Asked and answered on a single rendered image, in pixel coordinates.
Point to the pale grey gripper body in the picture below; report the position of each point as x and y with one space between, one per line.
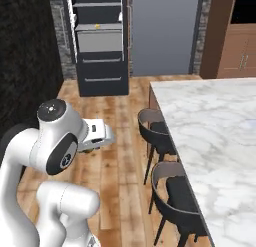
100 139

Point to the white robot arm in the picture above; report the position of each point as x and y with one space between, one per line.
20 177

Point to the dark fridge drawer front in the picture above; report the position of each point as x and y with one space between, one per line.
103 88
101 66

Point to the dark fridge door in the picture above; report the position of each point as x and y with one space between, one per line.
126 41

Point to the fridge door with white shelves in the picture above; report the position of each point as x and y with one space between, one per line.
72 31

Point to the yellow cheese piece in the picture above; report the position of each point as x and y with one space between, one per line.
97 25

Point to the dark chair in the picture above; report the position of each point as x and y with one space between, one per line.
156 132
180 197

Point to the grey crisper drawer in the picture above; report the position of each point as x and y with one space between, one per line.
100 41

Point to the small white item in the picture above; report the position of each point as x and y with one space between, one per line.
120 16

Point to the brown cupboard run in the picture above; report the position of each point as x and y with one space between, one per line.
220 41

